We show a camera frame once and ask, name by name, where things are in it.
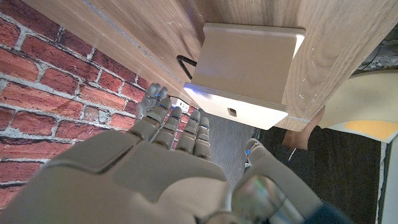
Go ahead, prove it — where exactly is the red brick print backdrop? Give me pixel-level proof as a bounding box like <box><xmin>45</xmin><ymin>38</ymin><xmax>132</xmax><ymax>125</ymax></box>
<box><xmin>0</xmin><ymin>0</ymin><xmax>200</xmax><ymax>209</ymax></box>

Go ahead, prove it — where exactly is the wooden box with slot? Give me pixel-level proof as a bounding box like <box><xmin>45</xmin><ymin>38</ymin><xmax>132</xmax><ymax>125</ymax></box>
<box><xmin>183</xmin><ymin>22</ymin><xmax>306</xmax><ymax>131</ymax></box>

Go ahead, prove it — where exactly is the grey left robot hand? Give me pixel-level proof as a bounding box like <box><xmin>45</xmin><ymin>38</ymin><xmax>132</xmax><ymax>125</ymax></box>
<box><xmin>134</xmin><ymin>82</ymin><xmax>170</xmax><ymax>122</ymax></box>

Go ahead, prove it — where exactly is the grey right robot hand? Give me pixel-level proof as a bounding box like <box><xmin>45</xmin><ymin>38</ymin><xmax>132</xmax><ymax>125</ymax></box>
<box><xmin>0</xmin><ymin>96</ymin><xmax>354</xmax><ymax>224</ymax></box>

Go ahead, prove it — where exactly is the person in black clothing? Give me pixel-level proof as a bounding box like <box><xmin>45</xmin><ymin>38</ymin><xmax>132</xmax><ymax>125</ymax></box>
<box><xmin>257</xmin><ymin>105</ymin><xmax>382</xmax><ymax>224</ymax></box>

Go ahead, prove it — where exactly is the white power outlet strip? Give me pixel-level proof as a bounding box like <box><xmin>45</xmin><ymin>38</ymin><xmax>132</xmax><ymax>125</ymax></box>
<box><xmin>170</xmin><ymin>96</ymin><xmax>190</xmax><ymax>114</ymax></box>

